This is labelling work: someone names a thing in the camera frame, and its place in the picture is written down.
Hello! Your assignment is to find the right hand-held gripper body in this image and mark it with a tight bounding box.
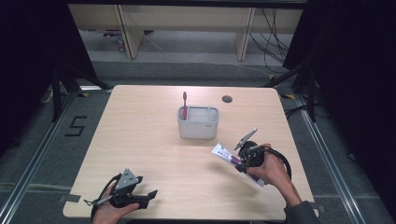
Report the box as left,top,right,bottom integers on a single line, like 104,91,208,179
233,128,266,175

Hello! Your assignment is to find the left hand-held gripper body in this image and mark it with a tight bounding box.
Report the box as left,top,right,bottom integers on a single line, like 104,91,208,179
107,168,151,210

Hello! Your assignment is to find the white purple toothpaste tube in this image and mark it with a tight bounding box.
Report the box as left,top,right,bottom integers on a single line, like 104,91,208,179
210,142,266,188

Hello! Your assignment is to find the grey plastic toothbrush holder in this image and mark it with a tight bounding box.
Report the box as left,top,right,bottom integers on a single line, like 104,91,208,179
177,105,221,140

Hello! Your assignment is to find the pink toothbrush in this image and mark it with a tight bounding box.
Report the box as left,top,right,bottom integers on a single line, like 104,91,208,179
181,91,189,121

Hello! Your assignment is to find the person's right hand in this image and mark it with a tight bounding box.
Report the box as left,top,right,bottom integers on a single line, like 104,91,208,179
245,142,293,195

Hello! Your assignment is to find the person's left hand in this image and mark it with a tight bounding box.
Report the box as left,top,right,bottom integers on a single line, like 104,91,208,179
92,186,140,224

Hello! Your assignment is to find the grey tape piece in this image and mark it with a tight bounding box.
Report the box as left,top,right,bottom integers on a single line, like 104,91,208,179
311,202,327,215
58,193,82,203

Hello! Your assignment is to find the black metal stand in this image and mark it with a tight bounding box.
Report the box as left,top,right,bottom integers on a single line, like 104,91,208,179
262,61,318,123
50,61,112,123

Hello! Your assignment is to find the black curtain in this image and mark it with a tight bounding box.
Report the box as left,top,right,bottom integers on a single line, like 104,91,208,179
282,0,396,216
0,0,98,157

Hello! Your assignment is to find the beige wooden desk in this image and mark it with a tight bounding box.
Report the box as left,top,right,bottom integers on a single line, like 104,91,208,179
67,3,304,62

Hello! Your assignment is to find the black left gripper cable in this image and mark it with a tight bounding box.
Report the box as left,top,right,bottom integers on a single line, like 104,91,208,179
83,173,123,222

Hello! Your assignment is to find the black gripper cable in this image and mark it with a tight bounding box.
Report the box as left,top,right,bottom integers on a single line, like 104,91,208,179
255,145,293,182
83,173,123,222

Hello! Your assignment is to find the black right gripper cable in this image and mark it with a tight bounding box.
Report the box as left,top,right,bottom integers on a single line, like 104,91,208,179
255,145,293,182

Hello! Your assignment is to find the black floor cable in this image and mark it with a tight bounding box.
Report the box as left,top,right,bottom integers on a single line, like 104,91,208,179
284,104,310,120

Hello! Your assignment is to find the aluminium floor rail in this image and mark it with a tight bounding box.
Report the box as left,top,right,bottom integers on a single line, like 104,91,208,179
0,91,79,224
294,93,361,224

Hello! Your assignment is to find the bundle of black cables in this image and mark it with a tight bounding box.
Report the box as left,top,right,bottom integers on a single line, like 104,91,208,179
247,7,291,75

